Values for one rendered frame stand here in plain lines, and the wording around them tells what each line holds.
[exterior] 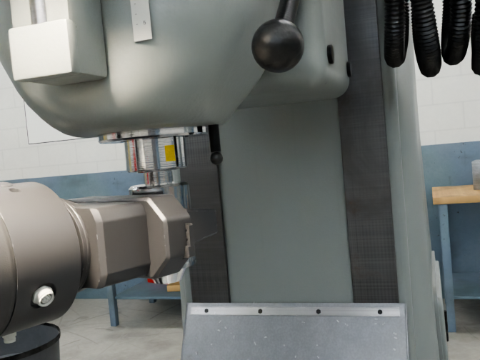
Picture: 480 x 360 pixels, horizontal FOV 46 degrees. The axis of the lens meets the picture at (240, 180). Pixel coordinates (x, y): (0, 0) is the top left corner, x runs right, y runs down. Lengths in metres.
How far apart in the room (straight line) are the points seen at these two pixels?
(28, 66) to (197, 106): 0.11
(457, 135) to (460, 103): 0.24
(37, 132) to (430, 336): 5.24
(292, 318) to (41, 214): 0.53
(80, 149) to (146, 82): 5.21
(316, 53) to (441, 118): 4.10
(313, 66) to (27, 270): 0.31
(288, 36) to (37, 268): 0.19
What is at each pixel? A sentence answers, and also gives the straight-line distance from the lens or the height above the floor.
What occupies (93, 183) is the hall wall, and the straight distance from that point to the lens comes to 5.49.
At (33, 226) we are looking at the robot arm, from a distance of 0.33.
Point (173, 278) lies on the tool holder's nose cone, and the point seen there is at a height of 1.20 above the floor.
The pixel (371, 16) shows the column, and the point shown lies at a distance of 0.78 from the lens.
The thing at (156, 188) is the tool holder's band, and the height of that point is 1.27.
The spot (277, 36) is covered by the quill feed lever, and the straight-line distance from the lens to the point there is 0.32.
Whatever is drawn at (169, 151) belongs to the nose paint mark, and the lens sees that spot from 0.43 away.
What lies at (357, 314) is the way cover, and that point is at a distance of 0.80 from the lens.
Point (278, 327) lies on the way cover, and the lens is 0.82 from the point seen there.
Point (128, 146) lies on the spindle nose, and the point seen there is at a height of 1.30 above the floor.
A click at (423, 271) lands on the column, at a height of 1.10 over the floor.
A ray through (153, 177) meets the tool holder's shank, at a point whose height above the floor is 1.27.
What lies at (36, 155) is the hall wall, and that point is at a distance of 5.86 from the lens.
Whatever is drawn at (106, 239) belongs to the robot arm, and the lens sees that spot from 0.36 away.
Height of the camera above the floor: 1.29
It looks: 3 degrees down
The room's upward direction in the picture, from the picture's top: 5 degrees counter-clockwise
